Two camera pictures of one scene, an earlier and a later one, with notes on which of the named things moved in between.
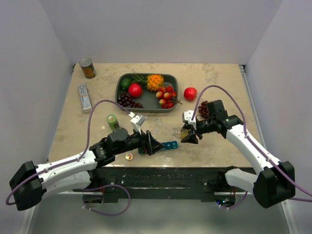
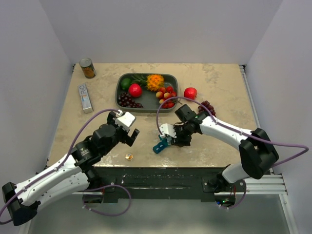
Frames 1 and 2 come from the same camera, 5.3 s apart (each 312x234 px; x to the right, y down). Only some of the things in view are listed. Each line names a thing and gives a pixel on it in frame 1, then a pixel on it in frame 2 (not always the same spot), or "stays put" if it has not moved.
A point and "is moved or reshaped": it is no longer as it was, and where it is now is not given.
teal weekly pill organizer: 169,145 is moved or reshaped
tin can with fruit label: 87,68 stays put
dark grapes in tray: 125,100 stays put
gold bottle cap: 128,156 stays put
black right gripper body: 204,126 to 184,135
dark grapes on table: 203,109 stays put
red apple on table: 190,93 stays put
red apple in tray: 135,90 stays put
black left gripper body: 136,141 to 121,134
